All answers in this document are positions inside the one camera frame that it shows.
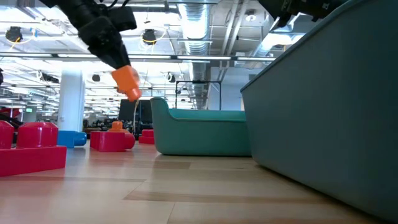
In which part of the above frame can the small red toy block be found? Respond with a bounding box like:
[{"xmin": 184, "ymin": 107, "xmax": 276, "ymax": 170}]
[{"xmin": 138, "ymin": 129, "xmax": 155, "ymax": 145}]

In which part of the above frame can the thin yellow cable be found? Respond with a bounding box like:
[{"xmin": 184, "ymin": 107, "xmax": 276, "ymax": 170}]
[{"xmin": 132, "ymin": 98, "xmax": 141, "ymax": 134}]

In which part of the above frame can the dark grey-green plastic bin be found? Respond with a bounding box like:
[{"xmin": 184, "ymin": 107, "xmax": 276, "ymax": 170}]
[{"xmin": 240, "ymin": 0, "xmax": 398, "ymax": 222}]

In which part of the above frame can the orange toy building block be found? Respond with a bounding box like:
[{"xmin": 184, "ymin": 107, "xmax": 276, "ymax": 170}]
[
  {"xmin": 108, "ymin": 120, "xmax": 131, "ymax": 134},
  {"xmin": 111, "ymin": 64, "xmax": 142, "ymax": 103}
]

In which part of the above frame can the black ceiling cable reel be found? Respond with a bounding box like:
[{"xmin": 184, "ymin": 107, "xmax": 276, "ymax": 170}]
[
  {"xmin": 142, "ymin": 28, "xmax": 158, "ymax": 45},
  {"xmin": 4, "ymin": 26, "xmax": 24, "ymax": 43}
]

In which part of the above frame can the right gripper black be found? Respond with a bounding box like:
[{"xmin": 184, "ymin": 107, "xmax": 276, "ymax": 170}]
[{"xmin": 257, "ymin": 0, "xmax": 351, "ymax": 29}]

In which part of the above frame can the teal plastic bin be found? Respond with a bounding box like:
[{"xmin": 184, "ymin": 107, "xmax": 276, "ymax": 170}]
[{"xmin": 150, "ymin": 96, "xmax": 252, "ymax": 157}]

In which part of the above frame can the large red toy block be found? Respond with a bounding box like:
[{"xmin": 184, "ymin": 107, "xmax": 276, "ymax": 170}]
[{"xmin": 90, "ymin": 129, "xmax": 136, "ymax": 153}]

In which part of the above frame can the silver ventilation duct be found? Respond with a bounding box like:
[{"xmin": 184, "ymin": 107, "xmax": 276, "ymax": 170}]
[{"xmin": 177, "ymin": 0, "xmax": 215, "ymax": 110}]

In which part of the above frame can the blue toy building block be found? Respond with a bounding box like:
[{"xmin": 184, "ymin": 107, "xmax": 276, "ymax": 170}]
[{"xmin": 57, "ymin": 129, "xmax": 88, "ymax": 149}]

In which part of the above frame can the red toy building block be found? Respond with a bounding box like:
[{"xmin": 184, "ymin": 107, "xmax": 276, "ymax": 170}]
[{"xmin": 0, "ymin": 120, "xmax": 68, "ymax": 178}]

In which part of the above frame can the white round column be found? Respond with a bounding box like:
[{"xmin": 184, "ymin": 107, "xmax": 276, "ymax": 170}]
[{"xmin": 57, "ymin": 70, "xmax": 86, "ymax": 133}]

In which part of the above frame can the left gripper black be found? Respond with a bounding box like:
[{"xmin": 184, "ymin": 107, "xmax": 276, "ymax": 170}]
[{"xmin": 77, "ymin": 15, "xmax": 132, "ymax": 70}]

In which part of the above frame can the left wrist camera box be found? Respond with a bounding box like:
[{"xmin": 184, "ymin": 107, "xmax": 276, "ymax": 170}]
[{"xmin": 107, "ymin": 5, "xmax": 138, "ymax": 32}]

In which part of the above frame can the black monitor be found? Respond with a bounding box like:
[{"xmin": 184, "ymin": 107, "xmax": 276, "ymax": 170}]
[{"xmin": 118, "ymin": 98, "xmax": 153, "ymax": 125}]

